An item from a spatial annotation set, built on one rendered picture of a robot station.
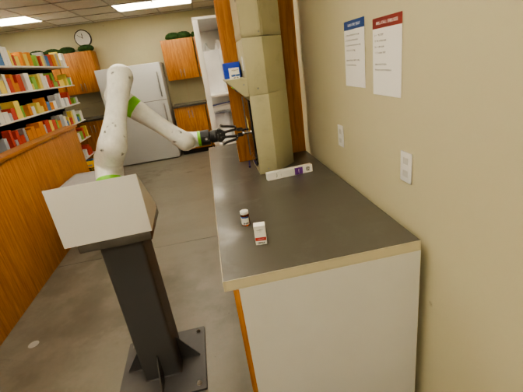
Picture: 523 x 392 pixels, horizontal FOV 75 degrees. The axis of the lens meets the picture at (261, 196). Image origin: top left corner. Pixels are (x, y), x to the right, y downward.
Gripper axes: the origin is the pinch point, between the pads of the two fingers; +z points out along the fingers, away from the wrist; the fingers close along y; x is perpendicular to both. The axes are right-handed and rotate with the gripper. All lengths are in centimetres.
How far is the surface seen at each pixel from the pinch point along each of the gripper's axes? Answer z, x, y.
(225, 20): 2, 26, 65
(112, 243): -71, -64, -28
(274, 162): 15.1, -10.7, -19.6
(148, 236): -56, -64, -28
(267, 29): 21, -6, 54
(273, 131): 16.9, -10.5, -1.2
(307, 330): 3, -115, -54
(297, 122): 41.2, 26.3, -4.7
